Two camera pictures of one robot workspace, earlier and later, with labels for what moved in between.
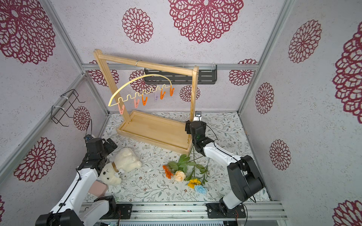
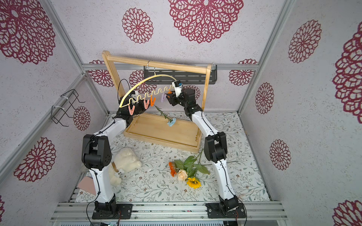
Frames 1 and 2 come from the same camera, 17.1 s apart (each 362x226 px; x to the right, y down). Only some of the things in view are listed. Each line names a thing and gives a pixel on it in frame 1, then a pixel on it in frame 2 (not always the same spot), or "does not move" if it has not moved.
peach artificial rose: x=179 y=175 does not move
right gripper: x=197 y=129 -> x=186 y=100
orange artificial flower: x=168 y=173 -> x=172 y=168
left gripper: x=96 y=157 -> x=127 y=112
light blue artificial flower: x=201 y=189 -> x=171 y=122
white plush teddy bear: x=125 y=158 does not move
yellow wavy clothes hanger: x=134 y=96 -> x=144 y=98
